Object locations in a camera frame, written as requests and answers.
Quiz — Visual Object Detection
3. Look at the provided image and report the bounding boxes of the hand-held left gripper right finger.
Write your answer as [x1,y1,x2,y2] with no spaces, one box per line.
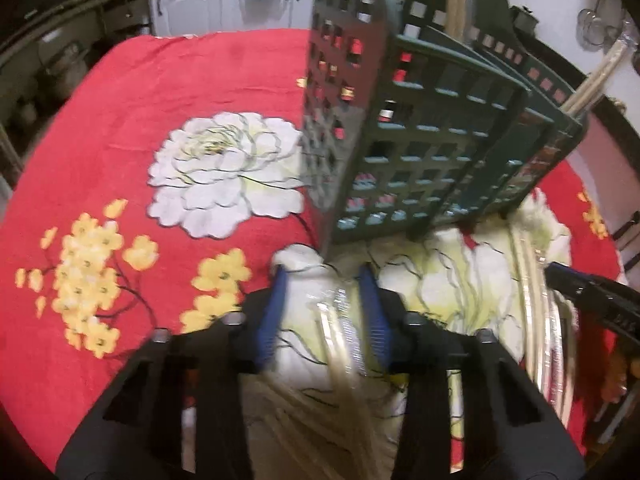
[357,265,588,480]

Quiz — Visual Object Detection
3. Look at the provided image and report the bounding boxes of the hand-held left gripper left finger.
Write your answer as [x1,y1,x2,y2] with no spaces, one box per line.
[55,266,291,480]

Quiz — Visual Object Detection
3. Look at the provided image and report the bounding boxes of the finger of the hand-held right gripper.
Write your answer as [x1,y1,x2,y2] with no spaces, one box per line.
[544,262,608,313]

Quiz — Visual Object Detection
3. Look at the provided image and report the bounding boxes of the green plastic utensil holder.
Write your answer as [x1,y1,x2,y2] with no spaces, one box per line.
[300,0,588,256]

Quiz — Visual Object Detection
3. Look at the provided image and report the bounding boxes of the red floral tablecloth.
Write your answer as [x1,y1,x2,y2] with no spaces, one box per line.
[0,27,626,480]

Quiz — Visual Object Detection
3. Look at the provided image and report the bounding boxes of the white lower kitchen cabinets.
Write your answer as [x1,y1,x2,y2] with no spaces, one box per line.
[150,0,321,37]

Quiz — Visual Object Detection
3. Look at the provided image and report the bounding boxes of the steel pot with lid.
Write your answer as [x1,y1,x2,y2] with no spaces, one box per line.
[42,42,90,98]

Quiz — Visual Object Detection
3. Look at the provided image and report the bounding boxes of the open kitchen shelf unit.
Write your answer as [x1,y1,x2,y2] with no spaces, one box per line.
[0,0,151,171]

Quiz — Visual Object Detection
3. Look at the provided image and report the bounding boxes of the wire mesh strainer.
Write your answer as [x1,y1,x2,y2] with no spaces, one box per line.
[577,7,609,49]

